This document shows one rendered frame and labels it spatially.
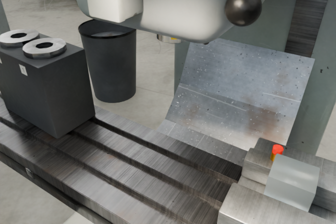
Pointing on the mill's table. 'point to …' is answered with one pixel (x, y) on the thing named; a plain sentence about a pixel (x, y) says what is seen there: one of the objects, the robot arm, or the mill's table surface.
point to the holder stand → (45, 81)
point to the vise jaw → (261, 209)
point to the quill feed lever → (246, 2)
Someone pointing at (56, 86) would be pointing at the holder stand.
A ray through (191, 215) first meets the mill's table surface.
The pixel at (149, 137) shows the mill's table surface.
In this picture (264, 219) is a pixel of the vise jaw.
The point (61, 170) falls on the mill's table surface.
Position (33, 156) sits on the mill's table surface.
